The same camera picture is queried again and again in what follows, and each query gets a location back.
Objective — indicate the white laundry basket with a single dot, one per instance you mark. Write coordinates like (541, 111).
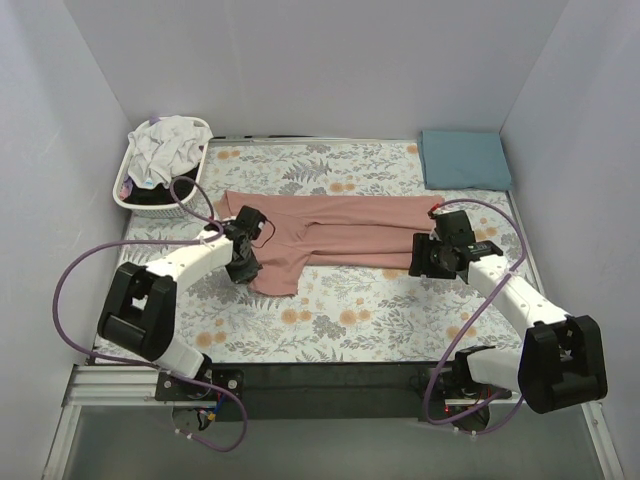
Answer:
(161, 211)

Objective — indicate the floral table mat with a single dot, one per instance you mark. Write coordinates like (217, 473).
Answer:
(341, 313)

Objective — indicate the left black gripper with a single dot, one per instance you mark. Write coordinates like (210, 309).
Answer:
(245, 270)

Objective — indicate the folded teal t shirt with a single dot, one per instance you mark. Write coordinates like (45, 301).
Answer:
(453, 160)

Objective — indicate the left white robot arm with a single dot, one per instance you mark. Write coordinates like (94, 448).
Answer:
(140, 308)

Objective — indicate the pink printed t shirt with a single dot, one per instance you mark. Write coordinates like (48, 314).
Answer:
(325, 230)

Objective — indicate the black garment in basket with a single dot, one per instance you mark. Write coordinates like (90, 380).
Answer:
(130, 193)

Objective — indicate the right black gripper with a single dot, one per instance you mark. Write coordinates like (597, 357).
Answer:
(422, 257)

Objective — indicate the white crumpled garment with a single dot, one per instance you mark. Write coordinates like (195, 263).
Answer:
(169, 148)

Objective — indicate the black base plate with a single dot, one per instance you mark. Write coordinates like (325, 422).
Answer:
(289, 391)

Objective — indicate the aluminium frame rail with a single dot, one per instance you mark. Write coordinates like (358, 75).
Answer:
(114, 386)

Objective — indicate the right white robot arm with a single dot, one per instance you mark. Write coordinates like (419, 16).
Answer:
(561, 361)

